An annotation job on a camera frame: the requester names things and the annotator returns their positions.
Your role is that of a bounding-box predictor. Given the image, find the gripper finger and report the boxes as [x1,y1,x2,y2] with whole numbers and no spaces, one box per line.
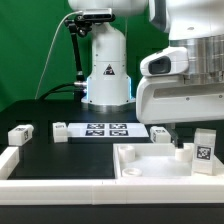
[166,123,184,149]

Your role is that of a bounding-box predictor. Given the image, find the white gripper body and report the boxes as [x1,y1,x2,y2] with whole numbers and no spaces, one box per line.
[136,75,224,124]

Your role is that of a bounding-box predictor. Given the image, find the white square tabletop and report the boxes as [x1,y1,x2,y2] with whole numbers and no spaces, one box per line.
[113,143,224,179]

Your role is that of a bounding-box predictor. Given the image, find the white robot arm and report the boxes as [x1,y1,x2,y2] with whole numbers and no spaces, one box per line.
[68,0,224,124]

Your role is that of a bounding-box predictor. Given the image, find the white marker sheet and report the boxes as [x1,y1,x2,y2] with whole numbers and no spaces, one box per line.
[68,123,149,138]

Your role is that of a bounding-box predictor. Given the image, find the white U-shaped fence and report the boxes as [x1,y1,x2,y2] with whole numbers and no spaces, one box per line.
[0,147,224,205]

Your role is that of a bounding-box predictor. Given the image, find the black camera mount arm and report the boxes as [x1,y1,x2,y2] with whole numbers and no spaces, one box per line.
[64,18,92,82]

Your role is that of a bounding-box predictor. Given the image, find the black base cables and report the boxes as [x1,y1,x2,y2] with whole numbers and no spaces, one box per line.
[35,83,84,101]

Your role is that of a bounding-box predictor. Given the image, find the grey camera on mount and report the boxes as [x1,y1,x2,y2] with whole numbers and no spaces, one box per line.
[82,8,113,21]

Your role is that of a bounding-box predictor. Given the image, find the white camera cable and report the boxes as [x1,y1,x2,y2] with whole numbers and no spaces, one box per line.
[34,10,84,100]

